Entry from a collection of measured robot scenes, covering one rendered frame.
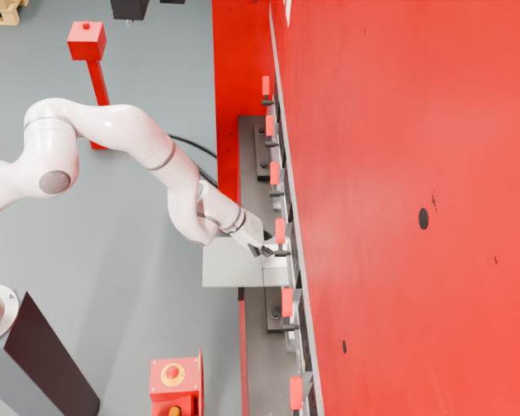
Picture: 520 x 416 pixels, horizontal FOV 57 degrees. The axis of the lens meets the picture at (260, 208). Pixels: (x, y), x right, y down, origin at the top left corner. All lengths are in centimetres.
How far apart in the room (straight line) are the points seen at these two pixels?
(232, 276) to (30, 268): 162
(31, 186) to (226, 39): 115
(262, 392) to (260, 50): 126
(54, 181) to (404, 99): 71
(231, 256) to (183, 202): 39
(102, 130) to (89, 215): 200
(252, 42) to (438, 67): 159
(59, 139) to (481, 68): 83
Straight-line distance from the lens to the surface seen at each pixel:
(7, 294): 156
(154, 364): 160
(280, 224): 119
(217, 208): 126
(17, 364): 159
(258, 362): 148
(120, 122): 101
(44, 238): 297
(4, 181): 106
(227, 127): 221
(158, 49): 424
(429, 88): 41
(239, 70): 202
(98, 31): 294
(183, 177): 113
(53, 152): 99
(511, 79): 31
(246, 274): 147
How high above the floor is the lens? 225
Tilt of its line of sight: 51 degrees down
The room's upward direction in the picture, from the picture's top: 4 degrees clockwise
